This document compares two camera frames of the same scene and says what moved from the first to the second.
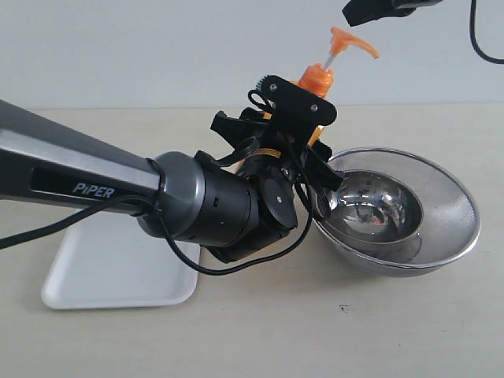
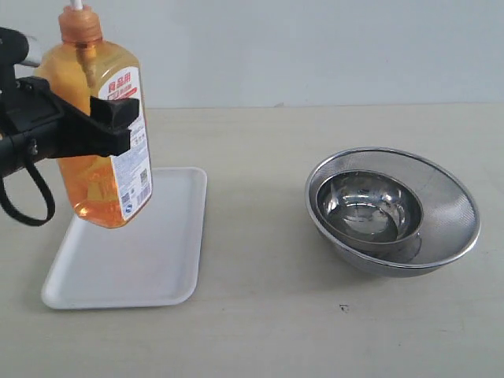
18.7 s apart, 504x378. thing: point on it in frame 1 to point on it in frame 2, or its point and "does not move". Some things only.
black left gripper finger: [318, 168] to [104, 132]
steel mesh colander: [395, 213] does not move
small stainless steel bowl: [376, 216] does not move
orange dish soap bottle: [320, 77] to [85, 65]
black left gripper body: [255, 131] to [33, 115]
